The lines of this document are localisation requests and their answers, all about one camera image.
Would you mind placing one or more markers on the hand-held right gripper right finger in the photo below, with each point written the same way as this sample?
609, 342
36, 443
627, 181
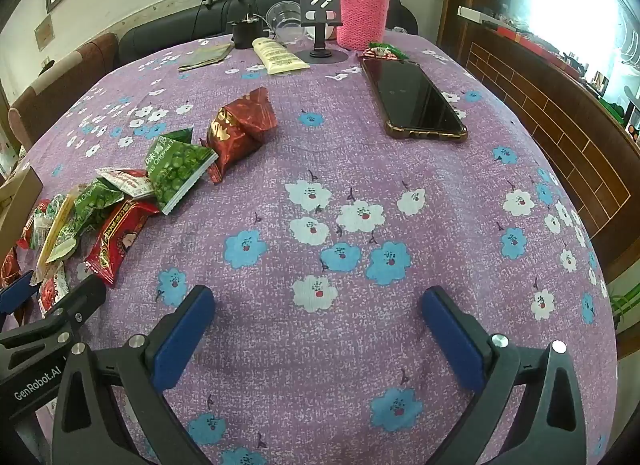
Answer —
450, 335

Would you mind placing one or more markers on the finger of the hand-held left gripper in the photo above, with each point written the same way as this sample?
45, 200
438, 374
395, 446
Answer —
15, 292
80, 300

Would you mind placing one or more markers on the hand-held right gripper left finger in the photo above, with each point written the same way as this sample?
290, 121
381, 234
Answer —
185, 330

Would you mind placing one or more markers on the red yellow-trim snack packet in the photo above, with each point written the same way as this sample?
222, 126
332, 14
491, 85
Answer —
117, 245

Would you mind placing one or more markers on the pale yellow green snack packet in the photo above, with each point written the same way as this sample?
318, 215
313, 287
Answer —
55, 230

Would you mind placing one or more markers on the cardboard box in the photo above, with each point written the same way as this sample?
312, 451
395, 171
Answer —
20, 205

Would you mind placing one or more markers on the white red-label snack packet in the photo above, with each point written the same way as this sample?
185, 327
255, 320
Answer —
130, 182

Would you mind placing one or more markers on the large green peas packet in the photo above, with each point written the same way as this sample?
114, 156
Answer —
175, 175

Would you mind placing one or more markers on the dark red snack packet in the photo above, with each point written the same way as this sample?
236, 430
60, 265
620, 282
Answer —
240, 125

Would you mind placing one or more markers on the dark red foil packet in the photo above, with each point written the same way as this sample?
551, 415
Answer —
9, 267

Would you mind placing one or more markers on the red white snack packet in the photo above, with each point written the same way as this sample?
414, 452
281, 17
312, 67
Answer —
52, 290

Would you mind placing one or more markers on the red green snack packet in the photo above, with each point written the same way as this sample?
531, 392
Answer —
32, 225

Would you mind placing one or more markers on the small green peas packet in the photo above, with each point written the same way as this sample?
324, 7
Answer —
97, 205

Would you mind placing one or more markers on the green plant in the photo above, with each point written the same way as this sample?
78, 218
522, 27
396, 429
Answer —
625, 307

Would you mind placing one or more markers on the brown armchair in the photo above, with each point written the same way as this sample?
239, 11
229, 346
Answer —
50, 90

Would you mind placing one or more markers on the purple floral tablecloth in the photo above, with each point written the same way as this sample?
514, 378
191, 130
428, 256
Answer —
300, 145

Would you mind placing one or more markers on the black smartphone in brown case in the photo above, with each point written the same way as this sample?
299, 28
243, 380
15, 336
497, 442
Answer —
415, 95

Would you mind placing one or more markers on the wooden cabinet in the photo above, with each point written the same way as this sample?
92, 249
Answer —
550, 110

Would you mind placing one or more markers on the black leather sofa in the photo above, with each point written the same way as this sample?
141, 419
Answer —
165, 30

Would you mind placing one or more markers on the cream tube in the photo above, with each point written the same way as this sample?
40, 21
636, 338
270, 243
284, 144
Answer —
277, 57

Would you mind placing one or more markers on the red green candy packet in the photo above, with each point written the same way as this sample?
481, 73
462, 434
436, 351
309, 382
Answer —
382, 50

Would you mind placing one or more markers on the small black device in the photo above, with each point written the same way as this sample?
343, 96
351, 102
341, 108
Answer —
245, 35

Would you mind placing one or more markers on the white round container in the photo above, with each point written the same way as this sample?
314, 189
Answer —
330, 31

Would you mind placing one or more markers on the pink thermos with knitted sleeve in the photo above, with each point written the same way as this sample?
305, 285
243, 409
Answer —
362, 15

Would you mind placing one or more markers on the wooden wall plaque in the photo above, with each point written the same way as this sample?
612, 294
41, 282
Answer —
44, 32

